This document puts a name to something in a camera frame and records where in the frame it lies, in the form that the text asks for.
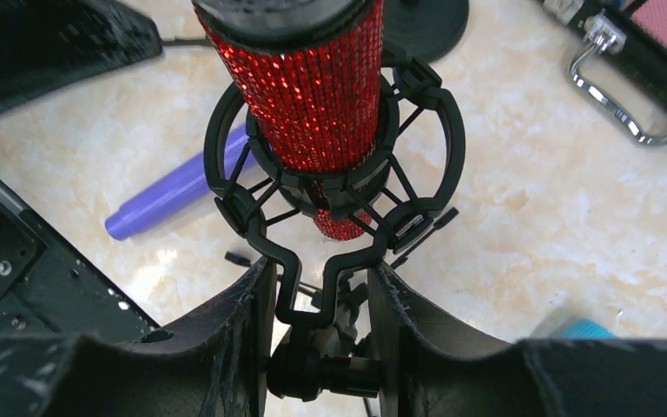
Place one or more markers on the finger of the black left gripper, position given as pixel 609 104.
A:
pixel 48 45

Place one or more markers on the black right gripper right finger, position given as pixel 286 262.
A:
pixel 436 365

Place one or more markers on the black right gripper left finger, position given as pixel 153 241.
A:
pixel 208 362

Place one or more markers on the shock mount tripod mic stand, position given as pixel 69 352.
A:
pixel 376 196

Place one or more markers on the purple toy microphone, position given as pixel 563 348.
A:
pixel 160 201

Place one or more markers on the red glitter microphone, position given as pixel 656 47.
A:
pixel 309 73

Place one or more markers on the round base clip mic stand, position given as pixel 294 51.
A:
pixel 427 29

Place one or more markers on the cyan toy microphone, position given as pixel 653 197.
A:
pixel 572 328

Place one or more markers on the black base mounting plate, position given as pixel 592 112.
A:
pixel 48 287

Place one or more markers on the black poker chip case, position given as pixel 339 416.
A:
pixel 608 32

